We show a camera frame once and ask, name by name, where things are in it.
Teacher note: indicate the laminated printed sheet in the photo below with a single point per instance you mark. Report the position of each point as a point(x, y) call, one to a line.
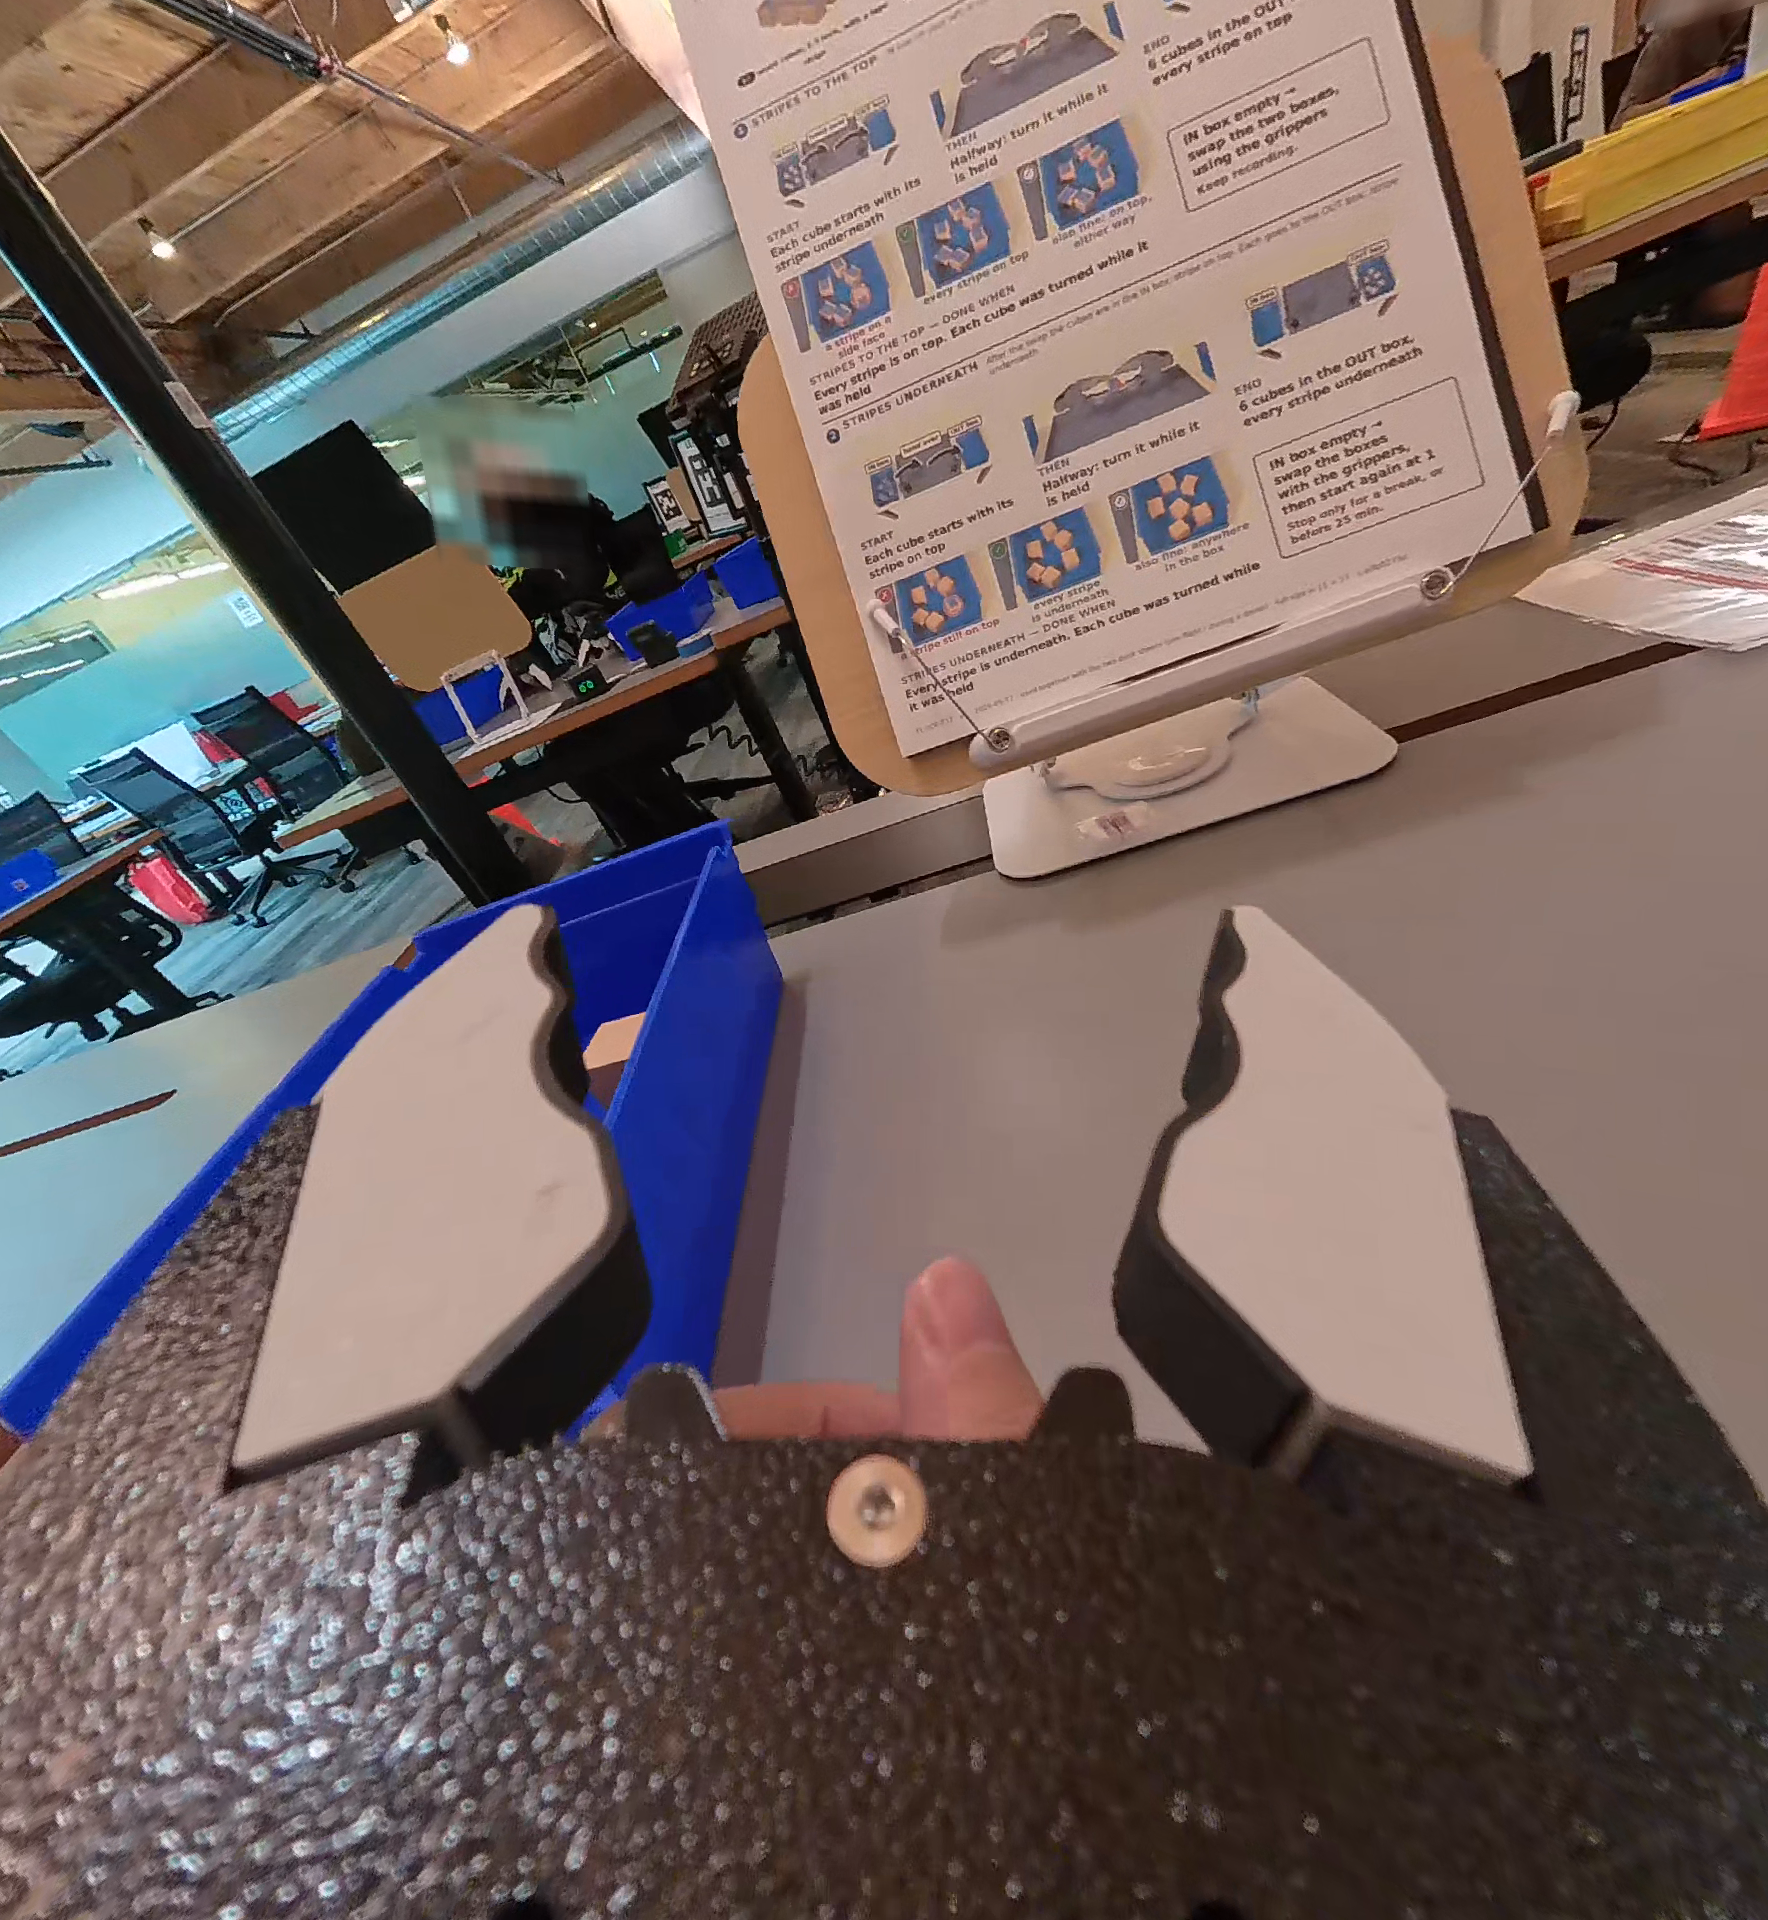
point(1724, 555)

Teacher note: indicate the small black box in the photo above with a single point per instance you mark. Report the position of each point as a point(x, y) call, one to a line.
point(657, 642)

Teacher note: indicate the background wooden table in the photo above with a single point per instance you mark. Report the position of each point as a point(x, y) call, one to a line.
point(630, 692)

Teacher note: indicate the stack of yellow bins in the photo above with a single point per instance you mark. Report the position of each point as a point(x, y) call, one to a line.
point(1680, 150)

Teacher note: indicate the person's left hand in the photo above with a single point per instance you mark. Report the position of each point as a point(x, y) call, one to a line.
point(960, 1351)

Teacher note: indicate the instruction sheet on stand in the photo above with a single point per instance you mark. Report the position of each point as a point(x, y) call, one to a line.
point(1273, 766)

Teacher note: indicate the black mesh office chair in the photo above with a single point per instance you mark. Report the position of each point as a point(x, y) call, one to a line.
point(164, 802)
point(21, 834)
point(261, 736)

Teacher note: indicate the black steel pillar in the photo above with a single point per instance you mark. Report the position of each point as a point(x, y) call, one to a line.
point(209, 464)

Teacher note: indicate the ceiling spot light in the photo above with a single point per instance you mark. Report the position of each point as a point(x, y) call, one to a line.
point(161, 241)
point(457, 45)

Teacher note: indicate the red bag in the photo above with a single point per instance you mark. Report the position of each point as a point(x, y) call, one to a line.
point(164, 889)

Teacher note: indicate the black white marker board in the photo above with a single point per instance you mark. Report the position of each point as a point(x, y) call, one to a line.
point(704, 486)

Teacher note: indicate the wooden cube blue stripe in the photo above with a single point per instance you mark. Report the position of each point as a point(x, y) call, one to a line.
point(618, 1057)

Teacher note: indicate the wooden document stand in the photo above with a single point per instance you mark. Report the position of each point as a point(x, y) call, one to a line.
point(427, 616)

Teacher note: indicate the black monitor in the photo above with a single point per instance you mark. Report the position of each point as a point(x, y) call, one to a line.
point(337, 504)
point(1533, 109)

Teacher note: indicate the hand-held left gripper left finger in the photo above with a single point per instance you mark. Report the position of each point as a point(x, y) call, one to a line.
point(434, 1200)

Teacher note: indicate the black neon striped jacket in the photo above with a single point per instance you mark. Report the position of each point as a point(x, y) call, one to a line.
point(578, 563)

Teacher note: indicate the printed instruction sheet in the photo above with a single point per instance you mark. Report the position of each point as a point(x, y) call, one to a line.
point(1125, 300)

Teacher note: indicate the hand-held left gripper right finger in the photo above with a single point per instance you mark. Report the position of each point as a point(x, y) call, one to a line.
point(1335, 1215)

